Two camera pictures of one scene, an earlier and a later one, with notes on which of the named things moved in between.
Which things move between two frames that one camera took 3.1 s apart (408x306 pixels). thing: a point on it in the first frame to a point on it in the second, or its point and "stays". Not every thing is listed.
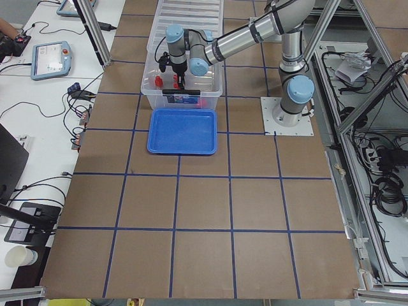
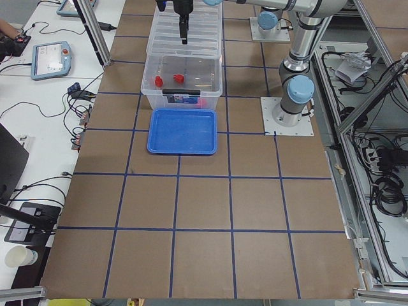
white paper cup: x=19 y=255 stays
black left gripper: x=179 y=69 to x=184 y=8
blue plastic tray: x=183 y=131 stays
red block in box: x=159 y=81 stays
